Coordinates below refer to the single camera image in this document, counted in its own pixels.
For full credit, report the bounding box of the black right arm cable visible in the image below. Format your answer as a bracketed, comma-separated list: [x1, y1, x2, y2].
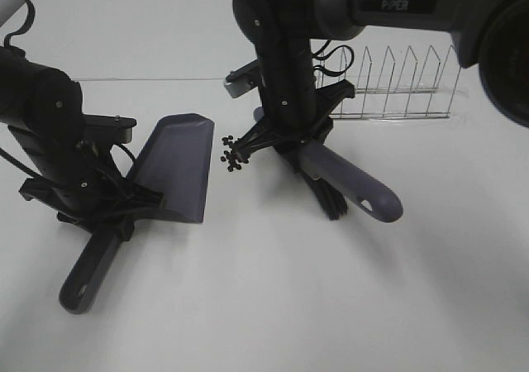
[310, 44, 355, 80]

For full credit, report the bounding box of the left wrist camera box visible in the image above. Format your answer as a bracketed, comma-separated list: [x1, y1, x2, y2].
[84, 115, 137, 145]

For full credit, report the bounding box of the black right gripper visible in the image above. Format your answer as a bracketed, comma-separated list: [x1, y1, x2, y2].
[235, 36, 355, 161]

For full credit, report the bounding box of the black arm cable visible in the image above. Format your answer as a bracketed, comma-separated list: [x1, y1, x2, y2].
[0, 0, 36, 50]
[310, 44, 355, 80]

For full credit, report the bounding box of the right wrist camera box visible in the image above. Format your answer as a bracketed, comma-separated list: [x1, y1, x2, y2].
[224, 60, 261, 98]

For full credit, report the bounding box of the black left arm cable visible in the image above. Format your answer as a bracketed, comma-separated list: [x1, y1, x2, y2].
[0, 0, 36, 50]

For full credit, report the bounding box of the purple plastic dustpan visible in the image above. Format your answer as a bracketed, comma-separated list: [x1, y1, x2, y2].
[59, 113, 214, 314]

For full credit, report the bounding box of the pile of coffee beans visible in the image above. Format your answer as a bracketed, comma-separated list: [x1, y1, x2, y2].
[220, 136, 250, 172]

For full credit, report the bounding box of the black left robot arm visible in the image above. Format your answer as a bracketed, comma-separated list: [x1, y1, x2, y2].
[1, 48, 162, 241]

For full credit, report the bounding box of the metal wire rack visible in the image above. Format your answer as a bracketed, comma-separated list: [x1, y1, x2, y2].
[314, 45, 461, 121]

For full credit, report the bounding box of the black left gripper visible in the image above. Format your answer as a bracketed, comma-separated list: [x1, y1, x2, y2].
[18, 127, 164, 241]

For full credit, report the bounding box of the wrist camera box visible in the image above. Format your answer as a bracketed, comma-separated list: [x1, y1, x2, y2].
[84, 115, 137, 145]
[224, 60, 261, 98]

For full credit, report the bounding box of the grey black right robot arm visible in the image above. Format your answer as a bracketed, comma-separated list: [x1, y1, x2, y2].
[223, 0, 528, 169]

